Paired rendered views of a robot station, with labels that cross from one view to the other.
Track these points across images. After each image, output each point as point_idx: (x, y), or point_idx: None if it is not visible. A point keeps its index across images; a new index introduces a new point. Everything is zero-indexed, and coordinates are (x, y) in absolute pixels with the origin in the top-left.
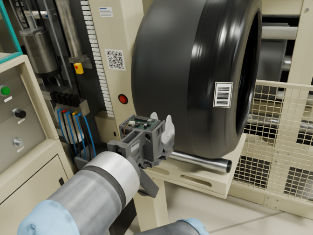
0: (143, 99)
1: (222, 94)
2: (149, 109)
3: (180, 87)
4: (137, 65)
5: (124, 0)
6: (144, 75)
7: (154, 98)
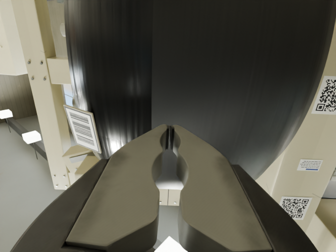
0: (274, 118)
1: (83, 131)
2: (265, 92)
3: (169, 148)
4: (263, 168)
5: (273, 169)
6: (250, 162)
7: (237, 125)
